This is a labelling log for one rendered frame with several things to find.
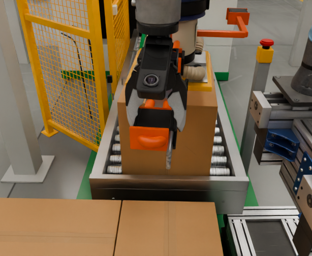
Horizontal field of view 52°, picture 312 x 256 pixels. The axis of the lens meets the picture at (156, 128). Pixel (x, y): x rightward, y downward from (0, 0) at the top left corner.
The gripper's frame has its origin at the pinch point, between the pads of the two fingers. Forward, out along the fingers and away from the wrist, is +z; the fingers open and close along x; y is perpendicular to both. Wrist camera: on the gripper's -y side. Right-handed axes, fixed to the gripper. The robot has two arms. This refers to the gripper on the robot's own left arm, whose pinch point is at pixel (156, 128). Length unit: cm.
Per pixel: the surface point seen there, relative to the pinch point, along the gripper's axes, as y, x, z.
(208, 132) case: 59, -15, 39
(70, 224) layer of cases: 29, 37, 67
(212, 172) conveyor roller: 67, -19, 68
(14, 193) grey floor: 93, 107, 122
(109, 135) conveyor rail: 84, 35, 62
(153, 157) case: 58, 8, 54
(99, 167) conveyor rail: 58, 33, 62
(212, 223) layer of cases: 36, -18, 67
